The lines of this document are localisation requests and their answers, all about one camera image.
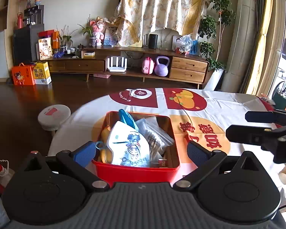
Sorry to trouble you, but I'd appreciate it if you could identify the orange plush duck toy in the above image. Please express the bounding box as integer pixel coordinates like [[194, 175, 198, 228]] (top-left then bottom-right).
[[100, 127, 113, 164]]

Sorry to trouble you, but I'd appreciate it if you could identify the orange gift box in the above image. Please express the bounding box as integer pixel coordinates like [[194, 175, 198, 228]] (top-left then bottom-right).
[[11, 63, 35, 86]]

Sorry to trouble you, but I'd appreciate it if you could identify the printed white red tablecloth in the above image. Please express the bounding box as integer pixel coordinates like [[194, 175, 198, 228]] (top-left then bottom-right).
[[48, 88, 286, 204]]

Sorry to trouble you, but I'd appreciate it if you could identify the black speaker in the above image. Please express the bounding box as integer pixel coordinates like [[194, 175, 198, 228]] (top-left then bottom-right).
[[148, 34, 158, 49]]

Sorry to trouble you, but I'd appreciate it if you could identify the black cabinet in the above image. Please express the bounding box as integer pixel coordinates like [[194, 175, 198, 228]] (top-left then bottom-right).
[[13, 24, 44, 65]]

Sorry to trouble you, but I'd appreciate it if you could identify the pink toy suitcase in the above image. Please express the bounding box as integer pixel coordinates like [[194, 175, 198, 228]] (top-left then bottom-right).
[[141, 57, 155, 74]]

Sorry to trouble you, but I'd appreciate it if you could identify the white plant pot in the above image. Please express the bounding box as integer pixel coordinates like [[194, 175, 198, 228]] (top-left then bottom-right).
[[203, 69, 224, 91]]

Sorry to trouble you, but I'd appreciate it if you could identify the white wifi router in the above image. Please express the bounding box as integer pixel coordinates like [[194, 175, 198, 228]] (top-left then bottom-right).
[[106, 56, 128, 72]]

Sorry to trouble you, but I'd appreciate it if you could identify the clear pack of swabs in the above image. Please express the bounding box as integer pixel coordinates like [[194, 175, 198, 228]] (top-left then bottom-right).
[[135, 117, 175, 159]]

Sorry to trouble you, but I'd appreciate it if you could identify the clear plastic bag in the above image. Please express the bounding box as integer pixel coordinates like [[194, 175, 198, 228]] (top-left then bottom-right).
[[175, 34, 193, 56]]

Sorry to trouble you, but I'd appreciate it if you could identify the small potted plant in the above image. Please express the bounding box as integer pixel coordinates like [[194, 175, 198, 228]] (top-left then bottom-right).
[[78, 15, 96, 48]]

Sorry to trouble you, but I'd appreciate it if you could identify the yellow carton box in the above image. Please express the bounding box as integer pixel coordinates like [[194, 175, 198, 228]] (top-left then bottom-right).
[[32, 61, 51, 85]]

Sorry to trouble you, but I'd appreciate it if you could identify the green potted tree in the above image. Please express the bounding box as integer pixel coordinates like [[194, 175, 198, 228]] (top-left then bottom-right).
[[198, 0, 235, 70]]

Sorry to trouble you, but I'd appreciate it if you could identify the cereal box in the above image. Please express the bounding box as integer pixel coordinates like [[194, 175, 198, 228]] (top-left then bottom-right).
[[39, 37, 52, 60]]

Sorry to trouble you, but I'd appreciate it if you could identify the round white stool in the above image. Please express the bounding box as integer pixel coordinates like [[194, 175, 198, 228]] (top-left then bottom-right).
[[38, 104, 71, 131]]

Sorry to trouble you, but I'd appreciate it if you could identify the purple kettlebell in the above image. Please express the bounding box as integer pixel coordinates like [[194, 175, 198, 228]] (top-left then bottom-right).
[[154, 56, 170, 77]]

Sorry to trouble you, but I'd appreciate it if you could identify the pink doll figure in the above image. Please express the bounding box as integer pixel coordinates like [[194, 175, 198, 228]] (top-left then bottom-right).
[[89, 17, 106, 46]]

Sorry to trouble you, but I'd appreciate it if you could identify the long wooden tv cabinet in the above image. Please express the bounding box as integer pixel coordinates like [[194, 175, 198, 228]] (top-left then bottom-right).
[[45, 46, 209, 88]]

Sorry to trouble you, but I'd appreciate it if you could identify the red metal tin box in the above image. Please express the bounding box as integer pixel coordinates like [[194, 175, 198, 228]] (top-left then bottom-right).
[[91, 111, 180, 187]]

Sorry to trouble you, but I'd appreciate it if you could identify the blue rubber glove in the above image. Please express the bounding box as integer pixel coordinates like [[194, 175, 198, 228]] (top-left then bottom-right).
[[118, 109, 139, 131]]

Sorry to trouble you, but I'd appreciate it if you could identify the floral yellow curtain cloth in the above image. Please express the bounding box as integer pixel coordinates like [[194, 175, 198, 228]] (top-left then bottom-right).
[[113, 0, 210, 47]]

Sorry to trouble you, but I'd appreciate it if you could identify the red thermos bottle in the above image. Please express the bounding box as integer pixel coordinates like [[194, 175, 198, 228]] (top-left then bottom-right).
[[16, 12, 24, 29]]

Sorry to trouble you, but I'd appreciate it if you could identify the white printed face mask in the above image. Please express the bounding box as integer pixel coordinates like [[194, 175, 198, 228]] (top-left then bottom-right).
[[107, 121, 150, 168]]

